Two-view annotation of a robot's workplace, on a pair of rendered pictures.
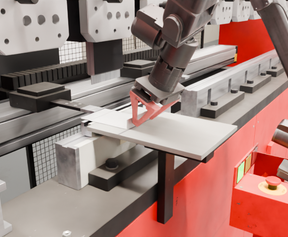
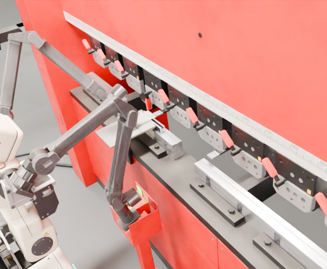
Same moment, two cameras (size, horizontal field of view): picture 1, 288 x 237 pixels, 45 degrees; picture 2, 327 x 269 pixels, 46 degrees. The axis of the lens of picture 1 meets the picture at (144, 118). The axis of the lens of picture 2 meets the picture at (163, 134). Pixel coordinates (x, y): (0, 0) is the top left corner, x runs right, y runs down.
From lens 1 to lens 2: 2.31 m
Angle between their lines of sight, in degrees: 100
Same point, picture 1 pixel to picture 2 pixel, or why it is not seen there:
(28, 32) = (114, 71)
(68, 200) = not seen: hidden behind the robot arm
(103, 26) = (130, 82)
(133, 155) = (143, 137)
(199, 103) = (196, 173)
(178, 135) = (113, 129)
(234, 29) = not seen: outside the picture
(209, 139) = (103, 135)
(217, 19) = (202, 135)
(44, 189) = not seen: hidden behind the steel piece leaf
